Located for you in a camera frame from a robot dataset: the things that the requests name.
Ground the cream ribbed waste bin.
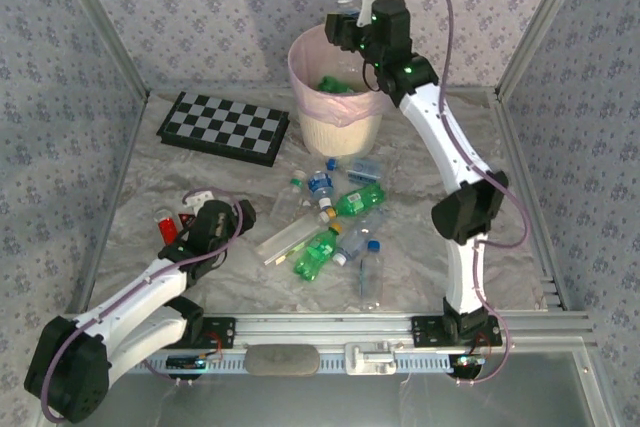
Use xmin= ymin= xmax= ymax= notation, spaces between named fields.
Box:
xmin=287 ymin=24 xmax=396 ymax=158

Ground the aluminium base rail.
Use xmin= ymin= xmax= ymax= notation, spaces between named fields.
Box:
xmin=64 ymin=313 xmax=591 ymax=349

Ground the white latch bracket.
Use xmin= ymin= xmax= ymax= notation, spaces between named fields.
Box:
xmin=344 ymin=340 xmax=399 ymax=376

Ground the tall clear bottle blue cap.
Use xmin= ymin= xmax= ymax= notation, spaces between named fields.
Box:
xmin=357 ymin=240 xmax=385 ymax=311

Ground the slotted grey cable duct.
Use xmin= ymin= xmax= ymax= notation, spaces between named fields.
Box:
xmin=107 ymin=351 xmax=481 ymax=376

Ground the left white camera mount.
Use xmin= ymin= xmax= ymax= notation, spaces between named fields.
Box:
xmin=182 ymin=188 xmax=217 ymax=209

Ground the grey metal tray panel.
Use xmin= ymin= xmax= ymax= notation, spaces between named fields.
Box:
xmin=59 ymin=351 xmax=601 ymax=427

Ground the aluminium frame corner post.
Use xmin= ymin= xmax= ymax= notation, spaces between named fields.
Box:
xmin=49 ymin=0 xmax=151 ymax=103
xmin=494 ymin=0 xmax=586 ymax=103

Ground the black and white chessboard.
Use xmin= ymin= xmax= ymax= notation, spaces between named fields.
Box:
xmin=155 ymin=90 xmax=291 ymax=168

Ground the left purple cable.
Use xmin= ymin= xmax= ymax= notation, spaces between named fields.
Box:
xmin=39 ymin=189 xmax=246 ymax=423

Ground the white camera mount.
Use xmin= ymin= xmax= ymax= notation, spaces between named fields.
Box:
xmin=182 ymin=188 xmax=217 ymax=209
xmin=355 ymin=0 xmax=390 ymax=28

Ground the clear rectangular bottle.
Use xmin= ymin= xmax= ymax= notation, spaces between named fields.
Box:
xmin=254 ymin=214 xmax=329 ymax=267

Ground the purple cable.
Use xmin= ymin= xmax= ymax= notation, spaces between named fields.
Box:
xmin=39 ymin=189 xmax=246 ymax=423
xmin=369 ymin=0 xmax=531 ymax=388

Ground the grey oval pad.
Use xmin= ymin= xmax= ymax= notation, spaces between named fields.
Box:
xmin=244 ymin=344 xmax=321 ymax=377

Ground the blue label bottle white cap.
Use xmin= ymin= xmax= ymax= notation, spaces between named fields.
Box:
xmin=306 ymin=170 xmax=336 ymax=211

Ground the green bottle yellow cap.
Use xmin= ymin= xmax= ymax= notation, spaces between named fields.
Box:
xmin=292 ymin=222 xmax=346 ymax=282

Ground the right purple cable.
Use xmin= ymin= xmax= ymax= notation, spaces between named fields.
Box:
xmin=369 ymin=0 xmax=531 ymax=388

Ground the crushed bottle blue cap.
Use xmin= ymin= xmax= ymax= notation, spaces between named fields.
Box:
xmin=325 ymin=156 xmax=385 ymax=184

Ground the green bottle barcode label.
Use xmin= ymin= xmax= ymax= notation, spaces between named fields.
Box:
xmin=319 ymin=183 xmax=389 ymax=223

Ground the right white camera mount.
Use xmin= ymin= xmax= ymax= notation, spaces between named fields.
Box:
xmin=355 ymin=0 xmax=390 ymax=28

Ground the small circuit board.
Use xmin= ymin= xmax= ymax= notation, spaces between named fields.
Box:
xmin=166 ymin=354 xmax=224 ymax=372
xmin=449 ymin=354 xmax=486 ymax=373

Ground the green plastic bottle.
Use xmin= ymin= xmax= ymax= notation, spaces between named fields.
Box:
xmin=317 ymin=75 xmax=356 ymax=94

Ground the red cylindrical tube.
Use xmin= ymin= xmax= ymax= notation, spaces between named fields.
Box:
xmin=154 ymin=206 xmax=181 ymax=244

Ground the clear bottle green cap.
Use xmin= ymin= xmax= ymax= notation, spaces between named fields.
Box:
xmin=269 ymin=170 xmax=307 ymax=226

